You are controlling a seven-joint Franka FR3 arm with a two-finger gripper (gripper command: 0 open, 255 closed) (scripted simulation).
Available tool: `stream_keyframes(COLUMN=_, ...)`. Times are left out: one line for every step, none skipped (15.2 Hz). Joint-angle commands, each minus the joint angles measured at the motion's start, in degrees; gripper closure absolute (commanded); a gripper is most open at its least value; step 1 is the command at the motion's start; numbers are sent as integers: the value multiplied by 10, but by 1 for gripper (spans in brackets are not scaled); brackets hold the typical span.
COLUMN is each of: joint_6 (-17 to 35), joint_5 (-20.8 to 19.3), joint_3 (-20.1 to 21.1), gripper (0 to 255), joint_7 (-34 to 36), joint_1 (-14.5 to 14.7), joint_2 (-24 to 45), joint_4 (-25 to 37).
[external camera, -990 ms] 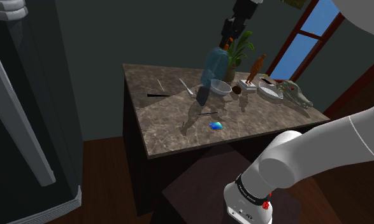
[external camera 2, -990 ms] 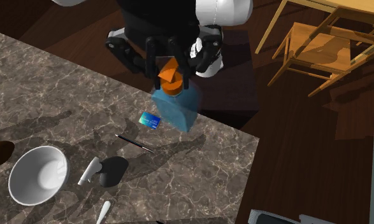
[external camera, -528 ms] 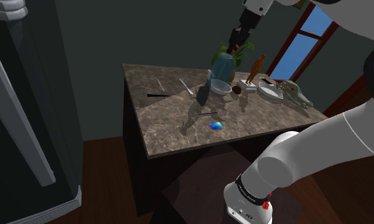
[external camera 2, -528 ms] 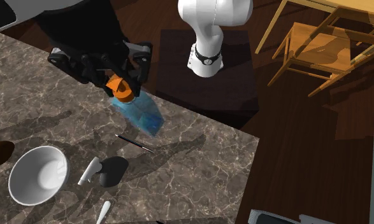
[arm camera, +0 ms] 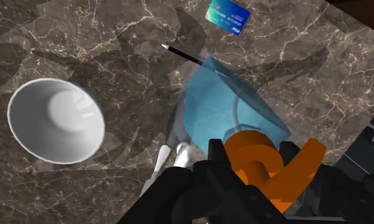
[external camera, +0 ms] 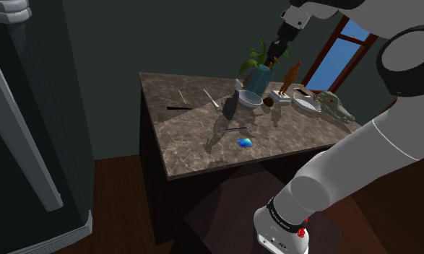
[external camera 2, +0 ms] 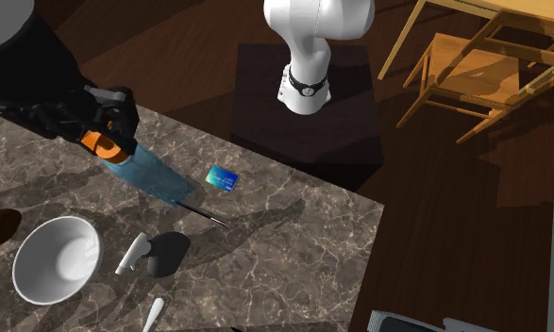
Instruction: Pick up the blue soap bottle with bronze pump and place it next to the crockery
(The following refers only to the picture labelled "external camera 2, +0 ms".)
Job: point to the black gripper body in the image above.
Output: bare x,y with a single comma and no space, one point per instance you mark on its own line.
32,73

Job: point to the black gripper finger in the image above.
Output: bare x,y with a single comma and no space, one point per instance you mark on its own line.
118,124
42,120

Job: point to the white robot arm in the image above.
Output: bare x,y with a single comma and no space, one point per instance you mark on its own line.
308,55

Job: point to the blue bottle with orange cap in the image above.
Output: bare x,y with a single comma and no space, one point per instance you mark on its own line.
152,177

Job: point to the blue card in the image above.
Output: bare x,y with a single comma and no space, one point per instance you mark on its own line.
222,178

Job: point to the thin black pen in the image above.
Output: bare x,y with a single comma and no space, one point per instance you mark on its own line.
203,215

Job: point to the black rounded object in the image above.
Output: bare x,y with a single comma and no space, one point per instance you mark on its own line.
167,253

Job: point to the white bowl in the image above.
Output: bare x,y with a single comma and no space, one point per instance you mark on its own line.
58,260

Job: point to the dark robot stand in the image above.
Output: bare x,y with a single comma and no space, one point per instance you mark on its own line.
258,115

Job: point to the white stick-shaped object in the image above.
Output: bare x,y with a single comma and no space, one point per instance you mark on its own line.
153,315

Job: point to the wooden chair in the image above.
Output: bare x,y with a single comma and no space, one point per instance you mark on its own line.
474,73

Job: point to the wooden table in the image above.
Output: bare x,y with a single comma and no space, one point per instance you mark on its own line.
525,7

